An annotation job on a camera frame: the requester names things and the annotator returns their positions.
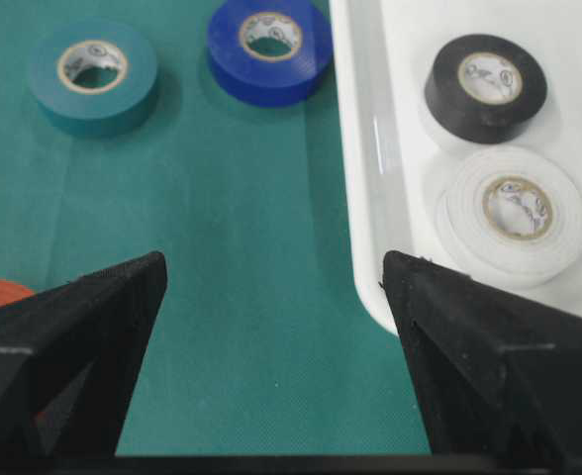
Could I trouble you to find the black tape roll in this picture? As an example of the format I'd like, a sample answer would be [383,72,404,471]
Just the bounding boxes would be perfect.
[424,34,548,144]

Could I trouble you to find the green tape roll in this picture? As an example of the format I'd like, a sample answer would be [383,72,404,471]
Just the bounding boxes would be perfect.
[28,18,158,138]

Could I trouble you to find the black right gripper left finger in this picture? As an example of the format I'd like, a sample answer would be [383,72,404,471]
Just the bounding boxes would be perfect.
[0,251,167,458]

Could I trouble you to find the blue tape roll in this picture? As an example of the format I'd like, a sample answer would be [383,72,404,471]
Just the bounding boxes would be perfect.
[207,1,333,107]

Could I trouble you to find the white tape roll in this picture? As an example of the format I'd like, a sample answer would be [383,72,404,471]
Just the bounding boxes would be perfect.
[436,146,582,289]

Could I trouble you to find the green table cloth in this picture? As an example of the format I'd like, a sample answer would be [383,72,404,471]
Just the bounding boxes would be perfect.
[0,1,429,455]

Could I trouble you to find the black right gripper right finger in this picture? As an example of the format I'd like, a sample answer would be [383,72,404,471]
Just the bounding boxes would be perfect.
[383,250,582,458]

